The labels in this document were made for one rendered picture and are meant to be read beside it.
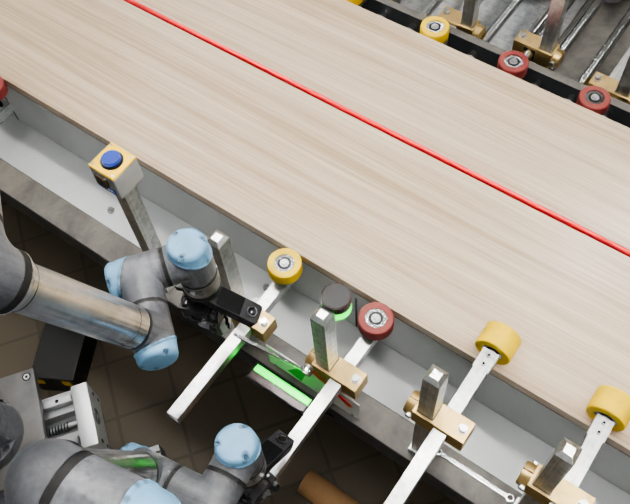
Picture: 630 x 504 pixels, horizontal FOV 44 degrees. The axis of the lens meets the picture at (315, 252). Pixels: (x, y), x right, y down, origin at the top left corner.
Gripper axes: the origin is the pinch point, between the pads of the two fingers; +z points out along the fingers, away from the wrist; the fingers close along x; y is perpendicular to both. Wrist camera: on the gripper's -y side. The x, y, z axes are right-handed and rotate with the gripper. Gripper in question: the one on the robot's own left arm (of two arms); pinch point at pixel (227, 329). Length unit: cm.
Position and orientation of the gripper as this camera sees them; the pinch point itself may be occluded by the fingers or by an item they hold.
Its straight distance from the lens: 171.7
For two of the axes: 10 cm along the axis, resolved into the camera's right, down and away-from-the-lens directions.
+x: -2.7, 8.4, -4.7
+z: 0.6, 5.0, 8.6
